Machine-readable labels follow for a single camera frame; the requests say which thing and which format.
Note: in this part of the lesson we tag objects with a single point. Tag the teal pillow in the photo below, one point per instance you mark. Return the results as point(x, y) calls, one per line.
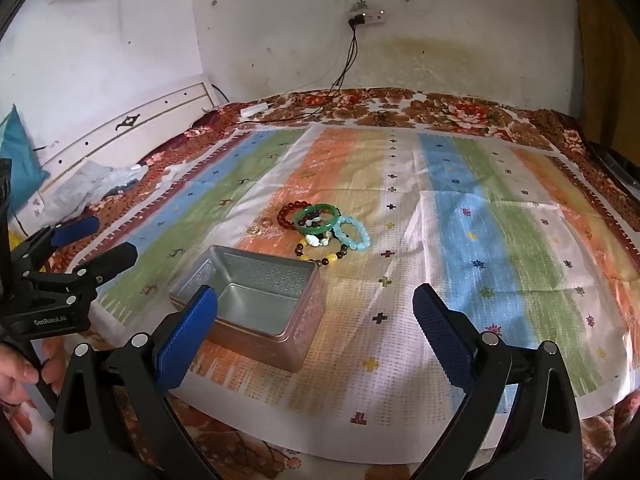
point(20, 160)

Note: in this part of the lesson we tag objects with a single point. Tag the embossed metal tin box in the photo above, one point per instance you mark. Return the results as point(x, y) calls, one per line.
point(260, 310)

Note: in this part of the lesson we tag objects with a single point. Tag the white headboard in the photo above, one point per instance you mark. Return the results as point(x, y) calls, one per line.
point(150, 115)

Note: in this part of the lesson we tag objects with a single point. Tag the white charger block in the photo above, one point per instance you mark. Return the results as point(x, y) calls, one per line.
point(253, 109)

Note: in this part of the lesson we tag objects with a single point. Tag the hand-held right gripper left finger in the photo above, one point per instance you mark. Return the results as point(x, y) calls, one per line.
point(187, 340)

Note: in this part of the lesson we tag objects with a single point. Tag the floral bedsheet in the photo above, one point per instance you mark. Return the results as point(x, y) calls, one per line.
point(450, 110)

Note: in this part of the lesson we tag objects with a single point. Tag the person's left hand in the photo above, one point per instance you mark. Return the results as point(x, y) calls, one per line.
point(15, 377)

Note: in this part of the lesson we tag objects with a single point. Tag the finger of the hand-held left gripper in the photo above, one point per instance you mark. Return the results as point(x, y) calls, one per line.
point(75, 232)
point(112, 259)

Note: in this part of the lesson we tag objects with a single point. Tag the white power strip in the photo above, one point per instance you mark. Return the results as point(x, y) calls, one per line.
point(370, 16)

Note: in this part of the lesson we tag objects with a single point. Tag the striped patterned cloth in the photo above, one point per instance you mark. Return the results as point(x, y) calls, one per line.
point(450, 260)

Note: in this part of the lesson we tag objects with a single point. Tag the green jade bangle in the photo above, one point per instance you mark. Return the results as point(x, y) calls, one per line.
point(298, 218)

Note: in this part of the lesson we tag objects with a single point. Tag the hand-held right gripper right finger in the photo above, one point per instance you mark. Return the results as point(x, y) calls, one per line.
point(442, 340)

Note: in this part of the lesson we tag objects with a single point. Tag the grey blue clothes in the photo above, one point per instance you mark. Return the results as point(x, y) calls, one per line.
point(95, 180)

